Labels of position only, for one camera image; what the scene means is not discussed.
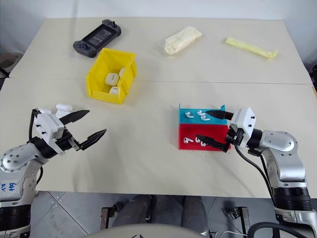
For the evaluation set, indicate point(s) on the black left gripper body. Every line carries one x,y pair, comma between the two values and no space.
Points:
64,144

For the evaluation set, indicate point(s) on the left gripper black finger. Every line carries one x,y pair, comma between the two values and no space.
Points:
74,115
92,138

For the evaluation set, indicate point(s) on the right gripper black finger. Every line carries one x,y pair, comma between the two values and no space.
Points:
220,115
213,143

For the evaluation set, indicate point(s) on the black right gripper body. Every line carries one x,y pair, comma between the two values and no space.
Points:
235,137

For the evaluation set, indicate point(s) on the white earbud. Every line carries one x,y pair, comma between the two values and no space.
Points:
189,114
203,143
198,139
204,117
199,112
187,140

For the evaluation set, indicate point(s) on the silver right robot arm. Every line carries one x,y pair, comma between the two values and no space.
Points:
284,158

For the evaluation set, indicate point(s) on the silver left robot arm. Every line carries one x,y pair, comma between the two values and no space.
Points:
15,158

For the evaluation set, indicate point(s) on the yellow plastic bin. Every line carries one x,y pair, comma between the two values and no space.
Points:
95,72

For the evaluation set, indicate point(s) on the teal tray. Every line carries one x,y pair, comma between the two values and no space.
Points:
218,120

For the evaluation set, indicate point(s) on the red tray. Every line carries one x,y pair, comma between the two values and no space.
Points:
218,131

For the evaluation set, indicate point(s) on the long yellow wrapped package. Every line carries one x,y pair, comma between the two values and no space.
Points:
250,48

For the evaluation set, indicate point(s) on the grey handheld game console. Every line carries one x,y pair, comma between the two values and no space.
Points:
97,37

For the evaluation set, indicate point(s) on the dark grey rounded shape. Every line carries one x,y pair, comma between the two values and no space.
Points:
133,210

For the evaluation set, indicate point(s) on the cream filled plastic bag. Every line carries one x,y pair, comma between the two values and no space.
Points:
180,41

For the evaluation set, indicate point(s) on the pale robot torso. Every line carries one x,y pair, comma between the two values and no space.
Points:
138,231

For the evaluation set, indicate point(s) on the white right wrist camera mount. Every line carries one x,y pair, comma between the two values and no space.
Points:
244,119

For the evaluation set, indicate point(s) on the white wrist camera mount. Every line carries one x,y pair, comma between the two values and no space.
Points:
48,124
244,119

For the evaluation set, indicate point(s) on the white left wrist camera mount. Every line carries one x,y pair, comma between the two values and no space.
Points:
48,124

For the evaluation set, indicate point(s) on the black metal bracket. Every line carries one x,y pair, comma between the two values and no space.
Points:
241,219
106,218

